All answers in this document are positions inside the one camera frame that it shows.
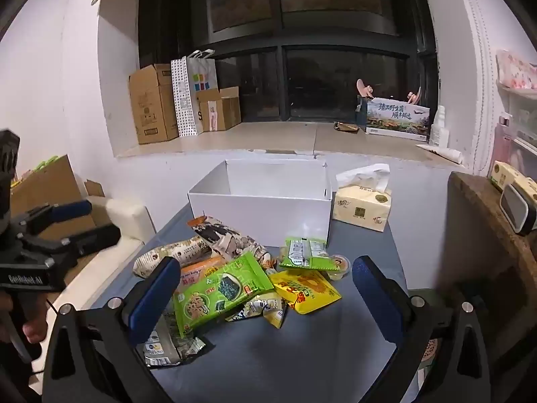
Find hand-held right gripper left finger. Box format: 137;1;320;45
42;256;182;403

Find white foam box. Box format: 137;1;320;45
105;197;154;245

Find white rounded device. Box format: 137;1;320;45
499;182;537;236

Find clear plastic drawer unit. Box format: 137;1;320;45
495;80;537;166

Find cream tubular snack packet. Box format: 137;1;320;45
133;235;214;280

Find printed landscape carton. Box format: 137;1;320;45
366;97;431;141

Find pink floral cloth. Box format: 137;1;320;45
496;49;537;91

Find white cardboard box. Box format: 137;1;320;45
187;160;333;248

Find clear jelly cup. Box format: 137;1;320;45
327;254;351;280

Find orange and white snack packet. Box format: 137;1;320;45
187;215;273;267

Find dark window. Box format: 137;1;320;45
138;0;439;123

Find brown wooden cabinet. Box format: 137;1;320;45
447;171;537;372

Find open brown cardboard box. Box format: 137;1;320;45
10;154;106;238

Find dark blue box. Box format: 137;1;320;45
356;96;375;127

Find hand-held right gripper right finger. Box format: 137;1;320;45
351;255;491;403

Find silver snack packet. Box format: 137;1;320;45
145;308;216;368

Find white plastic bottle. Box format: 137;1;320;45
432;105;450;147

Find person's left hand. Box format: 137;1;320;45
22;298;50;344

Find yellow and white snack packet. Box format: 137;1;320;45
227;292;290;329

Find large brown cardboard box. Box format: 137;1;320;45
129;64;180;145

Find white paper bag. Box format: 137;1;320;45
171;49;218;137

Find small green snack packet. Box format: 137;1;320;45
279;237;332;270

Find pale yellow tissue pack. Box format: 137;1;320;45
491;160;537;206

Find small brown cardboard box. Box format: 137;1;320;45
197;86;242;132

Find white tube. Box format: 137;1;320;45
415;143;465;165

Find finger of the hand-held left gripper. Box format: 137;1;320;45
14;199;93;236
24;223;123;262

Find large green seaweed snack bag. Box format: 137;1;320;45
173;252;275;337

